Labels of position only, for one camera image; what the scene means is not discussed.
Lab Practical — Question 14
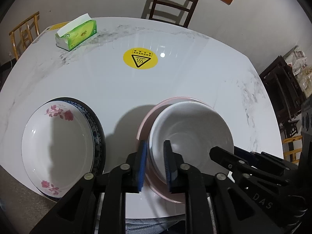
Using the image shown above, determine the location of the pink bowl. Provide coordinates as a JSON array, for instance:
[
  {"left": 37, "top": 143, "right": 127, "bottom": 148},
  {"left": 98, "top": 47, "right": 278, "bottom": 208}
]
[{"left": 136, "top": 97, "right": 208, "bottom": 204}]

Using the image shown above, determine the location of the white floral plate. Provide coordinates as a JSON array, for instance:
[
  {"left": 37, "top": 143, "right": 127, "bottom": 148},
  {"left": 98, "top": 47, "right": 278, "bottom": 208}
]
[{"left": 21, "top": 100, "right": 95, "bottom": 200}]

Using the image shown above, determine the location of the light bamboo chair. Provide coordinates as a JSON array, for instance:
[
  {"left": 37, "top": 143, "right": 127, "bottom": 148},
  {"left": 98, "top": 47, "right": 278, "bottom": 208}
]
[{"left": 8, "top": 11, "right": 40, "bottom": 60}]

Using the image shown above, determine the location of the yellow round warning sticker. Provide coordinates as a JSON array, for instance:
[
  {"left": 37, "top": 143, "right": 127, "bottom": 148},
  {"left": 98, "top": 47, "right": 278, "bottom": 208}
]
[{"left": 123, "top": 48, "right": 158, "bottom": 70}]

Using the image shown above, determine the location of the yellow edge sticker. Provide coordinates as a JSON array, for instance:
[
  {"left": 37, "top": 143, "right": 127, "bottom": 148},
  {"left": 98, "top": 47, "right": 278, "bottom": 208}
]
[{"left": 49, "top": 21, "right": 69, "bottom": 31}]

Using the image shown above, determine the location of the green tissue box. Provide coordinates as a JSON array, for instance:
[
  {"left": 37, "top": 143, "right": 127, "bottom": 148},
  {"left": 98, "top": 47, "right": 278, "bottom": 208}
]
[{"left": 55, "top": 13, "right": 97, "bottom": 51}]

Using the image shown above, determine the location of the dark wooden side furniture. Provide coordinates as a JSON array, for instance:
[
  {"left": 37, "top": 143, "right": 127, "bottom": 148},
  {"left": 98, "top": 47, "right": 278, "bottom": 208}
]
[{"left": 260, "top": 56, "right": 306, "bottom": 126}]

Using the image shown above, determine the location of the white ceramic bowl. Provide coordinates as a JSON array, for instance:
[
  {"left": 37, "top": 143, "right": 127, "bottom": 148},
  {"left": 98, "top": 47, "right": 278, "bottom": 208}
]
[{"left": 148, "top": 101, "right": 234, "bottom": 182}]

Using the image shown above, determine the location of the dark blue patterned plate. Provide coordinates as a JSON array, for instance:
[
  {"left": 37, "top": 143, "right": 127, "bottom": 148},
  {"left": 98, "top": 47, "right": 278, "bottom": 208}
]
[{"left": 39, "top": 97, "right": 106, "bottom": 201}]

